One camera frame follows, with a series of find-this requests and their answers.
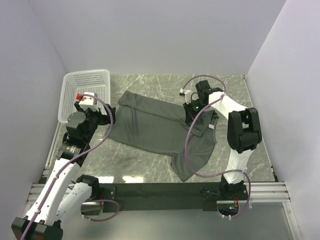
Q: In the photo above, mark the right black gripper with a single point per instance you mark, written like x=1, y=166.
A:
x=190, y=116

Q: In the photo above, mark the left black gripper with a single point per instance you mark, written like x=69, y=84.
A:
x=104, y=118

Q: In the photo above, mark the dark grey t shirt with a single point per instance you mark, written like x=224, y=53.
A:
x=159, y=127

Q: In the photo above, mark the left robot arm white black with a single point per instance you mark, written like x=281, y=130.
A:
x=74, y=148

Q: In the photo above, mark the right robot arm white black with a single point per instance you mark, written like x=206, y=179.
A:
x=243, y=132

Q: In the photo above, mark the black base crossbar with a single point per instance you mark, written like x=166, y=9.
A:
x=172, y=196

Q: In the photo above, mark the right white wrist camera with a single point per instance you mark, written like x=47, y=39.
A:
x=187, y=94

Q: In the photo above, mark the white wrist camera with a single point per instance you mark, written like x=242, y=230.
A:
x=187, y=94
x=88, y=102

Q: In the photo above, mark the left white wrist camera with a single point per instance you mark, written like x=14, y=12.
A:
x=88, y=102

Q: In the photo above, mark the aluminium frame rail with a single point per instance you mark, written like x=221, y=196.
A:
x=47, y=170

